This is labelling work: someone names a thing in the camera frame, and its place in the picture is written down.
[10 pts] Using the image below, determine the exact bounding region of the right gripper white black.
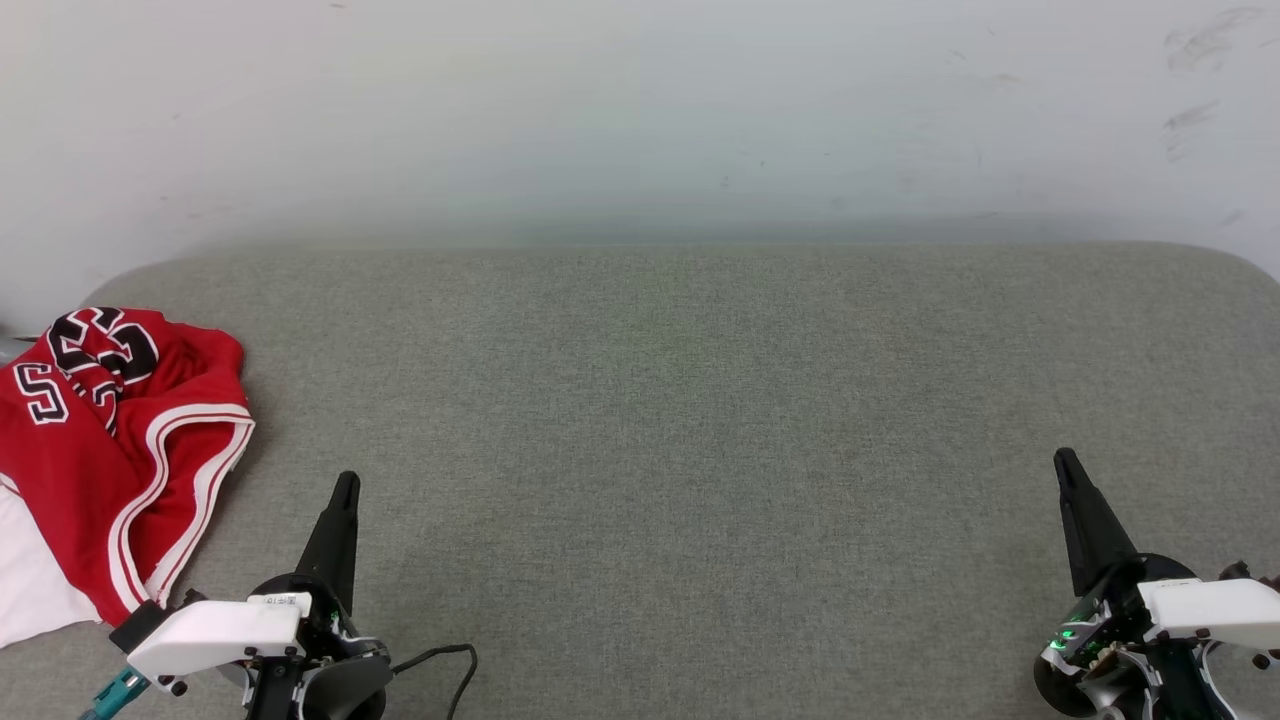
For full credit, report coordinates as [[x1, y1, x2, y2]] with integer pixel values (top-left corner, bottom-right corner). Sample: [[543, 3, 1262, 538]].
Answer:
[[1034, 447, 1280, 717]]

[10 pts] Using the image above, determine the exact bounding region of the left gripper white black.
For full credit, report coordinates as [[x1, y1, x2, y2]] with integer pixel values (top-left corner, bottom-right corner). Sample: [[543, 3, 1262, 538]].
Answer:
[[126, 471, 393, 720]]

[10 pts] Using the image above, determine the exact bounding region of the red Bulls basketball jersey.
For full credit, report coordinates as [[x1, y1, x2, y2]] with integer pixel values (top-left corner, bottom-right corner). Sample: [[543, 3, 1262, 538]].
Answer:
[[0, 307, 256, 649]]

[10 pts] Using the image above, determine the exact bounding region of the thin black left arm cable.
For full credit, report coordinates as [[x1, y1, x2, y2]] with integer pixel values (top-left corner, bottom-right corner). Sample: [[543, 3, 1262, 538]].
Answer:
[[390, 644, 479, 720]]

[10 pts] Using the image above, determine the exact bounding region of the teal cable connector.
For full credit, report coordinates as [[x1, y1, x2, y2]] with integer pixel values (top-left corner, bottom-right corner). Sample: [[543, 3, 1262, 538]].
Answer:
[[80, 668, 151, 720]]

